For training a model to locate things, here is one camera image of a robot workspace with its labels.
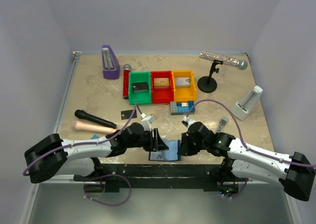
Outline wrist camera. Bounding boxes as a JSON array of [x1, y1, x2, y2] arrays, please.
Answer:
[[140, 113, 156, 131], [182, 116, 196, 128]]

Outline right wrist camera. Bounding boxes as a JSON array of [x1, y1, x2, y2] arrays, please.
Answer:
[[182, 116, 196, 128]]

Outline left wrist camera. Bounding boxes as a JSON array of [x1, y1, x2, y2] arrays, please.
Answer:
[[140, 113, 156, 131]]

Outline gold credit card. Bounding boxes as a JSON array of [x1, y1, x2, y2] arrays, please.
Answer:
[[153, 77, 169, 89]]

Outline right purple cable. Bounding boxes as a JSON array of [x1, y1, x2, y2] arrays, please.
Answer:
[[185, 99, 316, 169]]

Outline red plastic bin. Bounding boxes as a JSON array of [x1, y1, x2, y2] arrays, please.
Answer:
[[151, 71, 174, 104]]

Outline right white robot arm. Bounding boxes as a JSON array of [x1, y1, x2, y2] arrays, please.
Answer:
[[178, 117, 316, 201]]

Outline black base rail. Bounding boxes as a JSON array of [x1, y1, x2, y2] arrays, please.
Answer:
[[96, 163, 237, 193]]

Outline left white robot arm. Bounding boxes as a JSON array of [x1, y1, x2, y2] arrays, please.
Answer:
[[23, 122, 168, 184]]

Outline black credit card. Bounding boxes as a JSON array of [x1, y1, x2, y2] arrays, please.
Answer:
[[132, 82, 149, 94]]

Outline black microphone stand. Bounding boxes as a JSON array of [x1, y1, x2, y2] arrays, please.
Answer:
[[197, 60, 223, 93]]

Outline small grey block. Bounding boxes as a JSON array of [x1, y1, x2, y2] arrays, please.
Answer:
[[217, 116, 229, 133]]

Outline red microphone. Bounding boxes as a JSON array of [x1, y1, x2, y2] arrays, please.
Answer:
[[122, 64, 131, 100]]

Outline pink microphone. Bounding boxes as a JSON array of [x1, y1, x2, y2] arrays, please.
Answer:
[[72, 121, 117, 134]]

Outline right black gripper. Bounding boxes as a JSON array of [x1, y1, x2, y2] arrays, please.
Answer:
[[177, 132, 208, 156]]

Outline silver credit card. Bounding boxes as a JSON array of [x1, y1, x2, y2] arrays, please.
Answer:
[[175, 77, 191, 88]]

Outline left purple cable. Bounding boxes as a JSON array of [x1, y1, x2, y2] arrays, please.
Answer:
[[23, 104, 145, 177]]

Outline blue grey lego block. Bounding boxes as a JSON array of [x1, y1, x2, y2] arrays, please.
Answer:
[[170, 101, 195, 115]]

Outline black microphone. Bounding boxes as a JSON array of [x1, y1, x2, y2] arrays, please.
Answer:
[[75, 110, 117, 129]]

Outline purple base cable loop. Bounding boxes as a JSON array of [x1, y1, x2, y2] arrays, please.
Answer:
[[83, 173, 134, 207]]

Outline yellow plastic bin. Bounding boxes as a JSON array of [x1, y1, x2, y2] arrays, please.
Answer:
[[171, 70, 197, 102]]

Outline black VIP card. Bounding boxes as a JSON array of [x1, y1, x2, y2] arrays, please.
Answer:
[[120, 110, 137, 120]]

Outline white metronome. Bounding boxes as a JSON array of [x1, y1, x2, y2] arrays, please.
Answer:
[[230, 85, 263, 121]]

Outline purple metronome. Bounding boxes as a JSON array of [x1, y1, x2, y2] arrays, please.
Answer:
[[101, 45, 120, 80]]

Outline navy blue card holder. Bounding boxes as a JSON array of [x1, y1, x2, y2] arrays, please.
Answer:
[[149, 139, 181, 162]]

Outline glitter silver microphone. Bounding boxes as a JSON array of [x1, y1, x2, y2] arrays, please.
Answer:
[[199, 51, 248, 70]]

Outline silver VIP card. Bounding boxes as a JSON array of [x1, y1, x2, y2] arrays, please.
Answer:
[[149, 152, 164, 161]]

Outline green plastic bin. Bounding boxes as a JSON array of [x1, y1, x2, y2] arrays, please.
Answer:
[[128, 72, 152, 105]]

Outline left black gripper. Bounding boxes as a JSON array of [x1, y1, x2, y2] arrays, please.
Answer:
[[126, 128, 168, 152]]

